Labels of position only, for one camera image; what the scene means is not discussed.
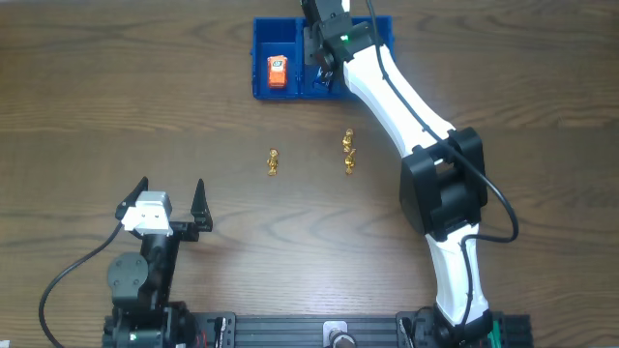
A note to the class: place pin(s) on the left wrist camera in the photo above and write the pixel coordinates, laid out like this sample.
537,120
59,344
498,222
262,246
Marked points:
147,212

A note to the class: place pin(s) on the orange candy box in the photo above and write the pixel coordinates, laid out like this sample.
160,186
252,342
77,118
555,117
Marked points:
277,71

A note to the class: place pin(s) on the mounting rail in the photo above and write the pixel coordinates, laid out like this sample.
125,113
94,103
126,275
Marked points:
290,331

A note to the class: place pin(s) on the blue tray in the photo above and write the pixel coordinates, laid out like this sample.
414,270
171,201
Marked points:
275,38

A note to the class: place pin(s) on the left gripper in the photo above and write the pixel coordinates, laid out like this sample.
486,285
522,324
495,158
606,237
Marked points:
184,231

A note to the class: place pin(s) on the gold candy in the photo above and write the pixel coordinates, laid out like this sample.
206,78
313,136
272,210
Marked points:
273,163
347,141
349,162

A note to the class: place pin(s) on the blue candy pack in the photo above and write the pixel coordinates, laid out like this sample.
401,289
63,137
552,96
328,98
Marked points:
323,79

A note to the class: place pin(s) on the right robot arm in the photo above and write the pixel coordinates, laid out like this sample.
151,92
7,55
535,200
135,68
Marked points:
387,96

